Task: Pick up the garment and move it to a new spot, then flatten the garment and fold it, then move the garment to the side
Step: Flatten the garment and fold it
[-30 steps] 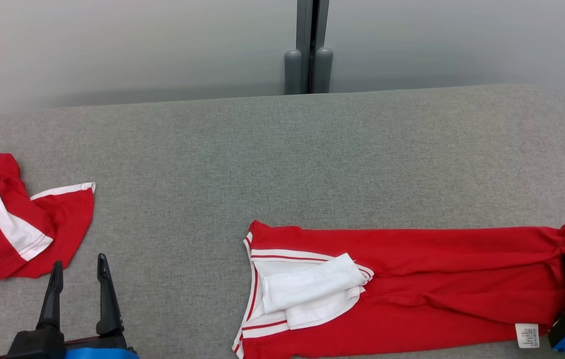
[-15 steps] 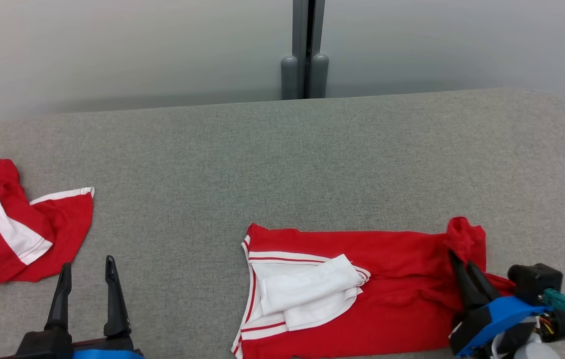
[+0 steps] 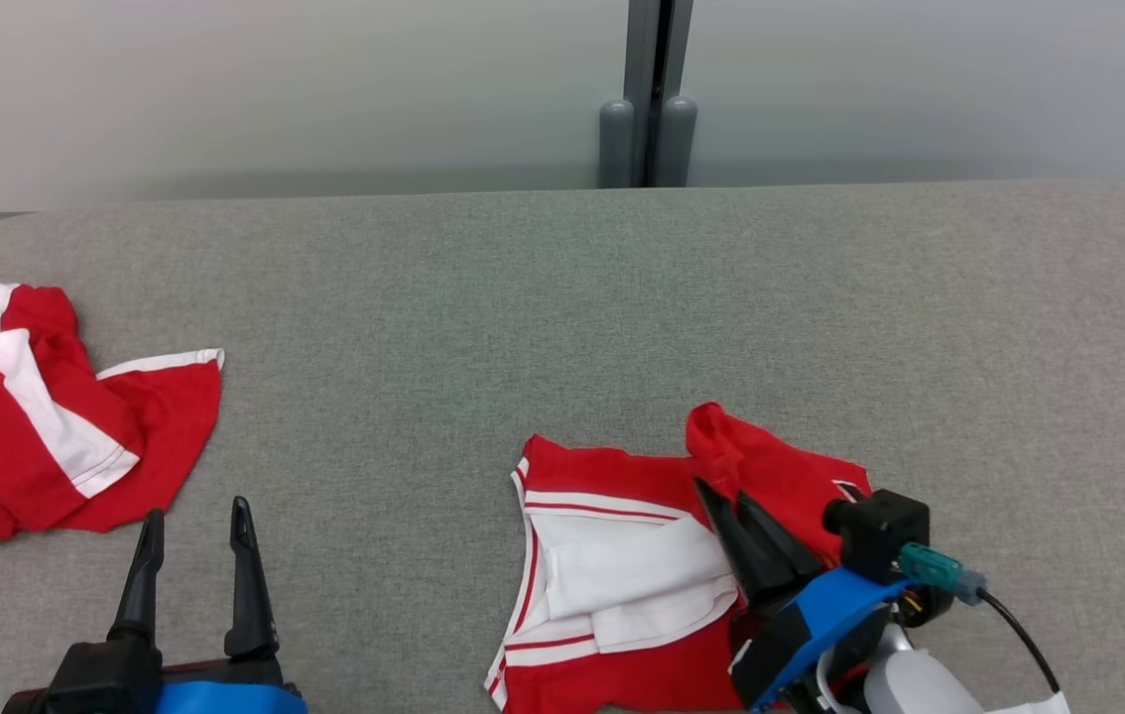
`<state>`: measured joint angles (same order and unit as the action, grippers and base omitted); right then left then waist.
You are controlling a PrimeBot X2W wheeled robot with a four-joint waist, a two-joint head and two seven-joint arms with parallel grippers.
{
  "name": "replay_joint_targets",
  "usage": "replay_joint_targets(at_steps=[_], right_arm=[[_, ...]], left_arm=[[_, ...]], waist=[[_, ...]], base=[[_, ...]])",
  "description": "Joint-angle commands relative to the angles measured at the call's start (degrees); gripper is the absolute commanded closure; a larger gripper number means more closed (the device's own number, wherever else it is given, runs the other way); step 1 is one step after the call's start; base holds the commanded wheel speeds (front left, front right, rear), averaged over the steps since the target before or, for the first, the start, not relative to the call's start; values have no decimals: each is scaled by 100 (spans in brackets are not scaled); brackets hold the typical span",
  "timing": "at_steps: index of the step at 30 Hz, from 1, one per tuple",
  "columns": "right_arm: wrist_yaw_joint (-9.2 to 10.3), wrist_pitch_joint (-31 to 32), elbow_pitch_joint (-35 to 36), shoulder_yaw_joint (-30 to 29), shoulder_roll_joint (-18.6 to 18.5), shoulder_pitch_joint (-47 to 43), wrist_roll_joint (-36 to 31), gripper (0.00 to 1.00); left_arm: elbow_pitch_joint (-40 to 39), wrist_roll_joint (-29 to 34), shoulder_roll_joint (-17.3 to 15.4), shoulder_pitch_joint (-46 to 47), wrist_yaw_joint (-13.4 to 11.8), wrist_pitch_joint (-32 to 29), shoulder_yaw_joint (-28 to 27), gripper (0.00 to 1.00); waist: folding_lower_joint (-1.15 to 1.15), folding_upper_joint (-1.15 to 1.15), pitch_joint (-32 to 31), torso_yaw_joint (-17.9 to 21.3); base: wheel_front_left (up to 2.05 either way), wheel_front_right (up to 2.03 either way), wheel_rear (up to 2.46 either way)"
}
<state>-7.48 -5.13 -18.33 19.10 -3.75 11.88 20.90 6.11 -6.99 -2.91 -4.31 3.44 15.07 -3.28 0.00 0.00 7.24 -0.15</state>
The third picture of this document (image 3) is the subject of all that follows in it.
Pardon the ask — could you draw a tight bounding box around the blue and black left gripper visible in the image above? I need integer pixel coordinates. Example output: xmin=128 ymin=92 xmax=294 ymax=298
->
xmin=107 ymin=496 xmax=311 ymax=714

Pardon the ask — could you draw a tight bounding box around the black cable with teal connector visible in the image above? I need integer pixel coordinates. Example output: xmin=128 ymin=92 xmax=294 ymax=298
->
xmin=898 ymin=542 xmax=1062 ymax=695

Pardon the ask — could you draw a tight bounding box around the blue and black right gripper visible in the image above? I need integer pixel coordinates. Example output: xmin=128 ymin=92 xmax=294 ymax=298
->
xmin=693 ymin=479 xmax=950 ymax=714

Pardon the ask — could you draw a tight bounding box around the red shirt with white collar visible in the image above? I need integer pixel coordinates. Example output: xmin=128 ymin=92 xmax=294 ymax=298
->
xmin=483 ymin=402 xmax=873 ymax=714

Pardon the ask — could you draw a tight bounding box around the grey partition post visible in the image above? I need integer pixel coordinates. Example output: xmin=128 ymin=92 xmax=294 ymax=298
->
xmin=622 ymin=0 xmax=694 ymax=188

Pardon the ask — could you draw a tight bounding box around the grey cylindrical post foot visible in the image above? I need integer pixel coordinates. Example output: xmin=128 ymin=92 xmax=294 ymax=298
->
xmin=657 ymin=95 xmax=698 ymax=187
xmin=599 ymin=97 xmax=636 ymax=189

